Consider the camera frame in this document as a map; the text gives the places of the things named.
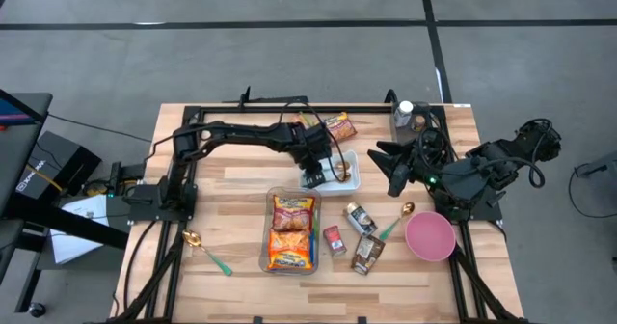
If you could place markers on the red patterned paprika tin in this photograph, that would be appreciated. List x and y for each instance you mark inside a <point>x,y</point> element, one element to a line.
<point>334,241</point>

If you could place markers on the gold-lid herb jar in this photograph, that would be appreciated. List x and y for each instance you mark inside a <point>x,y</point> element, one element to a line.
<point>360,219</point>

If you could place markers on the white paper sheet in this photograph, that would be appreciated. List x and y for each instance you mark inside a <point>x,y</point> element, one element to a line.
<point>84,208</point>

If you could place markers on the lime chili shrimp ramen pack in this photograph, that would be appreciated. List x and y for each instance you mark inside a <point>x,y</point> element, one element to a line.
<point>306,120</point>

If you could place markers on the small glass spice jar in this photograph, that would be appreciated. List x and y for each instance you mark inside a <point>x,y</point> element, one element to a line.
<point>419,124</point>

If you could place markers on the pink bowl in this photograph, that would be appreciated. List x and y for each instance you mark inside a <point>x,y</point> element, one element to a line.
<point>430,237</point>

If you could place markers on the orange chicken ramen pack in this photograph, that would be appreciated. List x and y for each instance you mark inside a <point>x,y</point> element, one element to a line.
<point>289,249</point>

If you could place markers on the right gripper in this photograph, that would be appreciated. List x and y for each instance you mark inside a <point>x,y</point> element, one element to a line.
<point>426,160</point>

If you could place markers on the small reddish food item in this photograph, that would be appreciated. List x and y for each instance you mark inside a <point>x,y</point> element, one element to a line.
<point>343,170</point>

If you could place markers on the red yellow ramen pack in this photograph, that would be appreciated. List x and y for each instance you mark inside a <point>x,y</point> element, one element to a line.
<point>341,127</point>
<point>293,215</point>

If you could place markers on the brown food pouch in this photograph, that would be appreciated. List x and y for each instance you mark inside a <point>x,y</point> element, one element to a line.
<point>367,254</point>

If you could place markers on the clear plastic storage bin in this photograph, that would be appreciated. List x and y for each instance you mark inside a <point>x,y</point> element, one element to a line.
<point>294,190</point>

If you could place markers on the dark grey desk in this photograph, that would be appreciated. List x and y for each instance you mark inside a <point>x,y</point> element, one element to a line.
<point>19,160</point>

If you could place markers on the black desk monitor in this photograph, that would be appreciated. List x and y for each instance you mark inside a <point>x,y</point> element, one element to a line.
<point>12,114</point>

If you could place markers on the white cutting board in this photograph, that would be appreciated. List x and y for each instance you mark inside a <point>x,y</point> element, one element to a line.
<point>349,189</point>

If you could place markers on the black equipment box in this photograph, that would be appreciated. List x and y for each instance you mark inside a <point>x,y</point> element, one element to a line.
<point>62,160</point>

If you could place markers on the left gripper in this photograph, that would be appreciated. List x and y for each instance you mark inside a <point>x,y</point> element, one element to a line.
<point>308,145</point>

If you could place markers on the white-lid spice bottle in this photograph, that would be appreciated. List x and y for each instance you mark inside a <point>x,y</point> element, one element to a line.
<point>404,109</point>

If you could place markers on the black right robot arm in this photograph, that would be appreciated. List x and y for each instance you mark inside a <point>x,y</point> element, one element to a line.
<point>482,170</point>

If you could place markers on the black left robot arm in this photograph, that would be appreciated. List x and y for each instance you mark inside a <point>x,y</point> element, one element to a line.
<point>241,133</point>

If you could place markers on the small clear plastic container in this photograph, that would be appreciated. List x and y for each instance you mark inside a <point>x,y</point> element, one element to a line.
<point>410,141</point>

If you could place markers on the grey equipment base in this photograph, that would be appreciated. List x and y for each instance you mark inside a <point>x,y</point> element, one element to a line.
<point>602,165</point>

